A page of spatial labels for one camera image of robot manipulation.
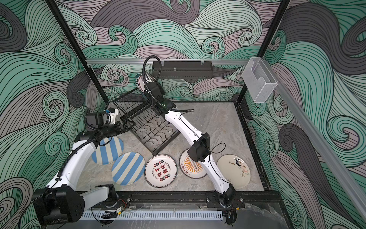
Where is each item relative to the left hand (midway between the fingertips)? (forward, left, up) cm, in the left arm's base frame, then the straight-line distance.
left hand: (129, 123), depth 78 cm
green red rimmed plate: (+29, -2, +9) cm, 31 cm away
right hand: (+19, -13, +12) cm, 26 cm away
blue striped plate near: (-17, +3, -22) cm, 28 cm away
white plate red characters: (-18, -17, -23) cm, 34 cm away
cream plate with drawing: (-17, -62, -23) cm, 69 cm away
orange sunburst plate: (-17, -35, -22) cm, 45 cm away
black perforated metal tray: (+38, -35, +10) cm, 53 cm away
